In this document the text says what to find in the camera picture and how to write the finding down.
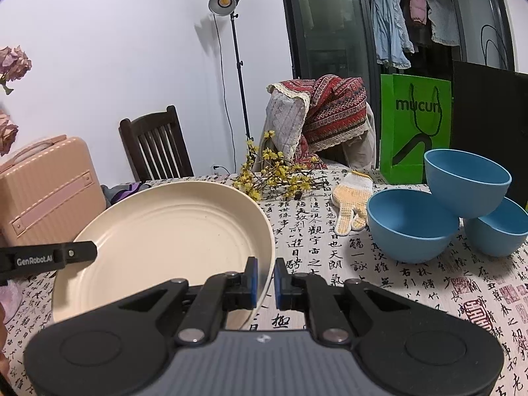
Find knitted work glove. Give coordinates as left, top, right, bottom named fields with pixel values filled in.
left=331, top=171, right=374, bottom=236

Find red patterned blanket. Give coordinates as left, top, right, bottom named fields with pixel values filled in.
left=284, top=74, right=368, bottom=170

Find pink suitcase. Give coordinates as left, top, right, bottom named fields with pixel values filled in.
left=0, top=134, right=107, bottom=249

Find blue hanging shirt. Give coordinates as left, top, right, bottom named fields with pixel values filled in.
left=371, top=0, right=415, bottom=69

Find black paper bag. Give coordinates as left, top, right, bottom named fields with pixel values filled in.
left=451, top=25, right=528, bottom=212

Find white hanging garment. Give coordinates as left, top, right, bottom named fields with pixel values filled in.
left=427, top=0, right=461, bottom=46

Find grey purple cloth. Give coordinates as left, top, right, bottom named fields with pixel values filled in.
left=101, top=181, right=151, bottom=209

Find pink hanging garment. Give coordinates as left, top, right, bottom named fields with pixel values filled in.
left=408, top=0, right=430, bottom=26

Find dark sliding glass door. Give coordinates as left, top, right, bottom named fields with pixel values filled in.
left=278, top=0, right=519, bottom=106

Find green paper bag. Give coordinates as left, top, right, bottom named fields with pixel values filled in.
left=379, top=73, right=453, bottom=184

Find yellow flower branch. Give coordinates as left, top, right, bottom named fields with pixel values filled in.
left=233, top=130, right=329, bottom=204

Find dark wooden chair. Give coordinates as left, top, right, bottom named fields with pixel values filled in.
left=119, top=105, right=195, bottom=182

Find grey quilted cloth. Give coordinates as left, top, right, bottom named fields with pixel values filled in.
left=266, top=83, right=311, bottom=162

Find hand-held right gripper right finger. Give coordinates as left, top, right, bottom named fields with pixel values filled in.
left=274, top=258, right=411, bottom=347

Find pink artificial flowers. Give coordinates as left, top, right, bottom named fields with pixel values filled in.
left=0, top=45, right=32, bottom=157

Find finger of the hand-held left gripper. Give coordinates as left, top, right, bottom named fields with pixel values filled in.
left=58, top=241, right=98, bottom=265

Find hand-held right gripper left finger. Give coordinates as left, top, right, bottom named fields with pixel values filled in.
left=117, top=257, right=259, bottom=347

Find cream plate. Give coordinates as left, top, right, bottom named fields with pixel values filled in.
left=51, top=181, right=275, bottom=331

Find studio lamp on stand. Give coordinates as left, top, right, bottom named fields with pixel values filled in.
left=207, top=0, right=255, bottom=142

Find blue bowl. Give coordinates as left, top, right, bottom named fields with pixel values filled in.
left=464, top=197, right=528, bottom=257
left=424, top=148, right=512, bottom=219
left=366, top=190, right=461, bottom=263

